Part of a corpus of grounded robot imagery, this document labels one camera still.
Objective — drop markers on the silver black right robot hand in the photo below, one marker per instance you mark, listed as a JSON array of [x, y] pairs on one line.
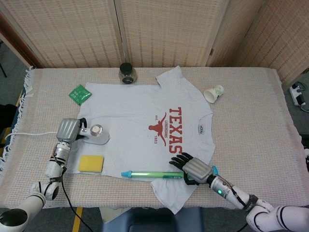
[[196, 170]]

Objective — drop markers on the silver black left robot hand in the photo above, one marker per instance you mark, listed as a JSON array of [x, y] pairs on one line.
[[68, 130]]

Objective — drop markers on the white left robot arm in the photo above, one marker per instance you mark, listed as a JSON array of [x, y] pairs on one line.
[[53, 169]]

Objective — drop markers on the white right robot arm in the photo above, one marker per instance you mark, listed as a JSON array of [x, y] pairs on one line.
[[241, 200]]

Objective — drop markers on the white Texas Longhorns T-shirt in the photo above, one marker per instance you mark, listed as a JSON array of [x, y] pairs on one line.
[[135, 108]]

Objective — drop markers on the green foil packet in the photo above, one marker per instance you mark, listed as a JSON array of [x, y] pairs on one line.
[[80, 94]]

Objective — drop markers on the yellow sponge with green underside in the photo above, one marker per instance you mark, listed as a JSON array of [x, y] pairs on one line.
[[91, 164]]

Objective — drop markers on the green and blue pen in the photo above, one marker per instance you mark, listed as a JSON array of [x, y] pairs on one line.
[[149, 174]]

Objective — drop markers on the black object beside table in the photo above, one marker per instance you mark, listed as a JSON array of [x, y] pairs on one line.
[[6, 116]]

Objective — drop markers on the beige woven tablecloth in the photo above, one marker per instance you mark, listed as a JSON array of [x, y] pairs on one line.
[[253, 135]]

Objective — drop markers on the blue chair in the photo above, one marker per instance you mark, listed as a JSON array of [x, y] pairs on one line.
[[149, 221]]

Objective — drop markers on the white paper cup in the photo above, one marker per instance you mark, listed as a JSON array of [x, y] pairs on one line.
[[212, 94]]

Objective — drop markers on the glass jar with black lid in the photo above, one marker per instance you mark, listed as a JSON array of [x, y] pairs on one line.
[[128, 73]]

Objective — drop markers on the woven bamboo folding screen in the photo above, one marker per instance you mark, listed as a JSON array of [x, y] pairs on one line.
[[72, 31]]

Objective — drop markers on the white power strip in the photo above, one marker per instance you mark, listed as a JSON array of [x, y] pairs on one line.
[[298, 94]]

